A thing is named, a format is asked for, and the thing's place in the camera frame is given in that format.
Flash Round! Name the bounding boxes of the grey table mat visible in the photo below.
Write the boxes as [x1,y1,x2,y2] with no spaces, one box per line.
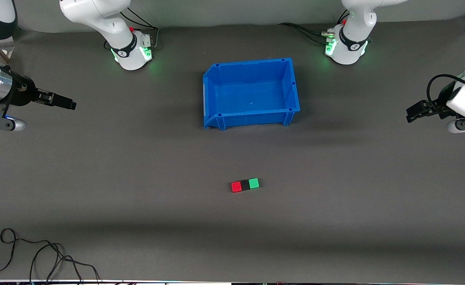
[0,16,465,282]

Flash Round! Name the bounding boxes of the blue plastic bin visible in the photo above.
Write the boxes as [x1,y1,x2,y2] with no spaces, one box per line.
[203,58,301,131]

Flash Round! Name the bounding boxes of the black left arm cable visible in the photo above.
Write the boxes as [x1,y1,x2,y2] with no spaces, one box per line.
[427,74,465,104]

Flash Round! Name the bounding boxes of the black right arm base cables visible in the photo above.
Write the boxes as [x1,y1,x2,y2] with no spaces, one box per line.
[122,6,160,51]

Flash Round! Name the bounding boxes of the black arm base cables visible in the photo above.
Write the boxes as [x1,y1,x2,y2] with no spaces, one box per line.
[278,23,329,45]
[122,6,160,51]

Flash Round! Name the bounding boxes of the black left arm base cables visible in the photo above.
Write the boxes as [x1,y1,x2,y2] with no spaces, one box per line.
[278,23,329,45]

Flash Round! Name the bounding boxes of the loose thin black cable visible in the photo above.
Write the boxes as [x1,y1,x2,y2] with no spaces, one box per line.
[0,228,101,284]

